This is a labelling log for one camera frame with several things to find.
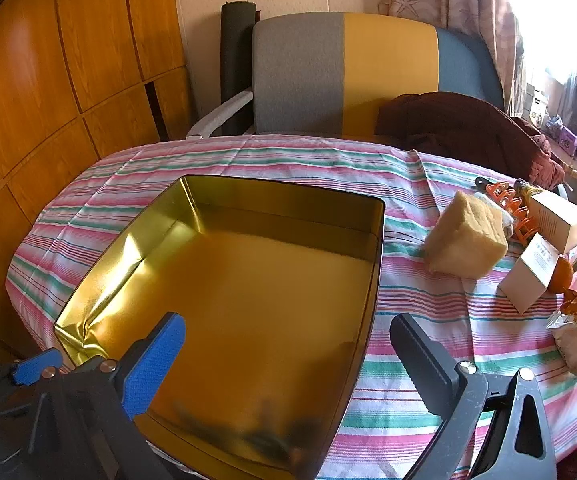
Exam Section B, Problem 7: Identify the orange fruit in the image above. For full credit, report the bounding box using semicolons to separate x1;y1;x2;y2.
551;256;577;293

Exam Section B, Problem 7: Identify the wooden wardrobe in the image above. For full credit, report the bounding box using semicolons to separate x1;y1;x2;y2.
0;0;192;311

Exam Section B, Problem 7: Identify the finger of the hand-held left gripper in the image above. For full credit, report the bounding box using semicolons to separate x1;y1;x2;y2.
0;349;63;403

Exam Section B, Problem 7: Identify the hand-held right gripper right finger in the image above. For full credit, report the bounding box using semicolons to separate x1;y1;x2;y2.
391;312;557;480

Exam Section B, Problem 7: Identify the pink garment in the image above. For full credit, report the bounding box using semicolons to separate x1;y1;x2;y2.
526;125;567;191

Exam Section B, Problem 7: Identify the striped tablecloth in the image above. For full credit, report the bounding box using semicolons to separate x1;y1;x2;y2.
6;134;577;480

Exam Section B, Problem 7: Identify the purple packet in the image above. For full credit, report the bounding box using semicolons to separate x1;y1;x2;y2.
551;125;577;150

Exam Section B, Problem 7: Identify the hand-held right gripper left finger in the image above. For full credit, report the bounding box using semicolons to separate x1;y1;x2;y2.
28;312;186;480

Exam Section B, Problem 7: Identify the gold metal tin box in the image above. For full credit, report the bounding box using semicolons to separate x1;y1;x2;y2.
54;175;386;480

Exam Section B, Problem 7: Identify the grey yellow blue chair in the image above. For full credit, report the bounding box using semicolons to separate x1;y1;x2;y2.
186;11;507;140

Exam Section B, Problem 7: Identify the yellow sponge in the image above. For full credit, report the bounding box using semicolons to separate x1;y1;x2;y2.
423;190;509;279

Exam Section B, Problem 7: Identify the orange hair claw clip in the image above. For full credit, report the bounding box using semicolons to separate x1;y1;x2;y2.
486;181;537;246

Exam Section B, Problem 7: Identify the clear plastic snack packet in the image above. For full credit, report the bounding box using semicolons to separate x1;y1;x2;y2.
546;310;577;378

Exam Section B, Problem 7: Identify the beige cardboard box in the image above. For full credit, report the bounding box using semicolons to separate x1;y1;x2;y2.
526;192;577;253
497;234;562;314

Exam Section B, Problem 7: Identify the black rolled mat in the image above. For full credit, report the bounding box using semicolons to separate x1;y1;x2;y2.
220;1;258;136

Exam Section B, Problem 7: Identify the dark red garment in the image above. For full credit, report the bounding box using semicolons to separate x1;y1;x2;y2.
375;91;549;186

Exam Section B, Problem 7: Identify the window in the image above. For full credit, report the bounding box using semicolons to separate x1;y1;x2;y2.
493;0;577;91

